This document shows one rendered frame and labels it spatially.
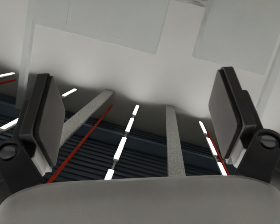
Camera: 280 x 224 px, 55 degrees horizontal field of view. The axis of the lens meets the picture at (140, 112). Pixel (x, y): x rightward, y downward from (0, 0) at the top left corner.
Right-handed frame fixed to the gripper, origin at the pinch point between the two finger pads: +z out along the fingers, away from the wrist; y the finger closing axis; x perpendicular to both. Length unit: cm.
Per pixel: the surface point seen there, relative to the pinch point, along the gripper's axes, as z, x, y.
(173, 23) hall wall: 1025, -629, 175
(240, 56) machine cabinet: 530, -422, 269
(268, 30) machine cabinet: 560, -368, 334
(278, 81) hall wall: 834, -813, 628
